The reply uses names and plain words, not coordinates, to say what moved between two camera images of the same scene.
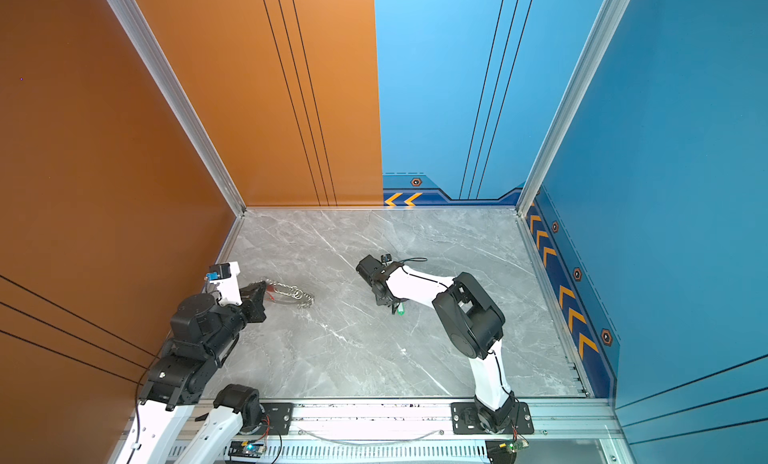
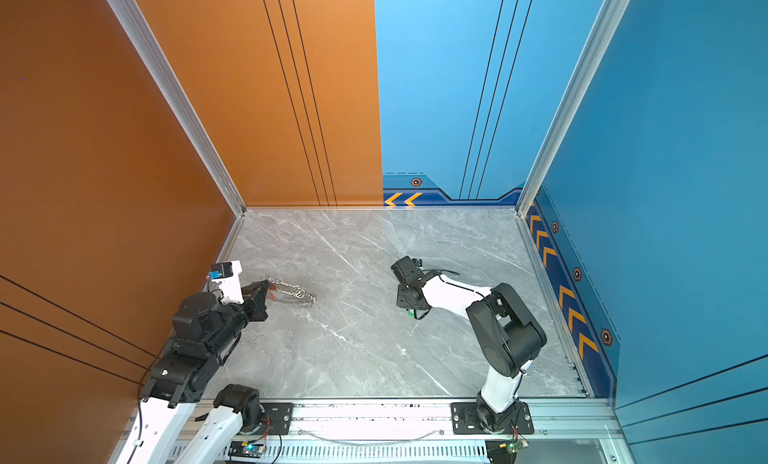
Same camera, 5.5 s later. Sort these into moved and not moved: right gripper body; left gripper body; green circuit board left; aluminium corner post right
Moved: right gripper body
Not moved: aluminium corner post right; left gripper body; green circuit board left
